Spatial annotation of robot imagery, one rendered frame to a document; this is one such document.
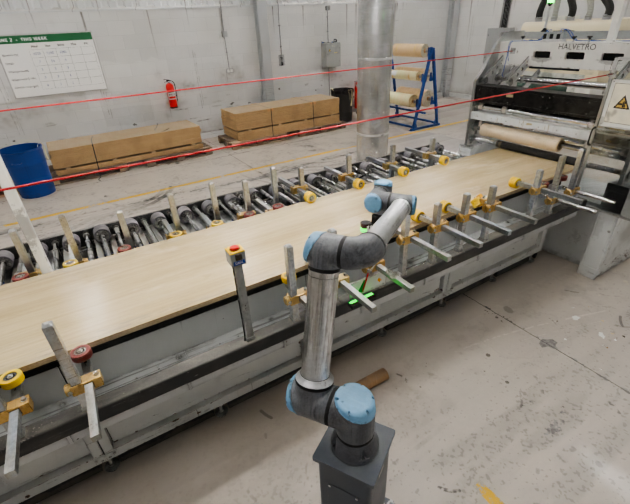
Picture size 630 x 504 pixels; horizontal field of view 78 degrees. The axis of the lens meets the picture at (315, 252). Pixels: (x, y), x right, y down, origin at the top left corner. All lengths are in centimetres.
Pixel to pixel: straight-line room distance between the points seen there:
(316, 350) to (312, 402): 21
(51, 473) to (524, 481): 239
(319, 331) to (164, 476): 141
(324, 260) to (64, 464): 180
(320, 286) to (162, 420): 147
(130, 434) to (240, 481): 65
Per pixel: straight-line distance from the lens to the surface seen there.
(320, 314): 140
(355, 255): 130
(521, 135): 423
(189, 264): 235
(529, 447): 267
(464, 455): 252
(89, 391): 187
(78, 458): 259
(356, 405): 151
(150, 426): 255
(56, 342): 178
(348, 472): 169
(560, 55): 434
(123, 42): 869
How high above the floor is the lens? 206
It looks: 30 degrees down
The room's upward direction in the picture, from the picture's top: 3 degrees counter-clockwise
